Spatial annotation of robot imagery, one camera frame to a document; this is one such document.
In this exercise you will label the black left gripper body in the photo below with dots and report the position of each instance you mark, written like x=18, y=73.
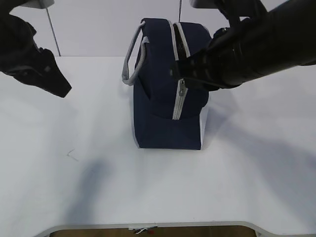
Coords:
x=12, y=60

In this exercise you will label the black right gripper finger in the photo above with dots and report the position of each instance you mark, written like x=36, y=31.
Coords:
x=193, y=67
x=202, y=82

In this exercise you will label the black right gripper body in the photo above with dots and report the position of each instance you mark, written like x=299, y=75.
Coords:
x=222, y=65

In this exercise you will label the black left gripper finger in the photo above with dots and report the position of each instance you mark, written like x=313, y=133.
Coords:
x=42, y=71

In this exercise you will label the navy blue lunch bag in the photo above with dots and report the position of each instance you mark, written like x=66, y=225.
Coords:
x=166, y=114

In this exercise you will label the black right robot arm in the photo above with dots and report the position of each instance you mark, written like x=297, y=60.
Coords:
x=256, y=44

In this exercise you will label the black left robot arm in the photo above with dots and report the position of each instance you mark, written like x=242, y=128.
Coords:
x=14, y=31

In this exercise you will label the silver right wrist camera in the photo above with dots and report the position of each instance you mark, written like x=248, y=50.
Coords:
x=203, y=4

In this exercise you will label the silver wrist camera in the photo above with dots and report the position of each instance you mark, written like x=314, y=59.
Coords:
x=203, y=4
x=38, y=4

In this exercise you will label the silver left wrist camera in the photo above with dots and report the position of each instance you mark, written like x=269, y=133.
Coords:
x=38, y=4

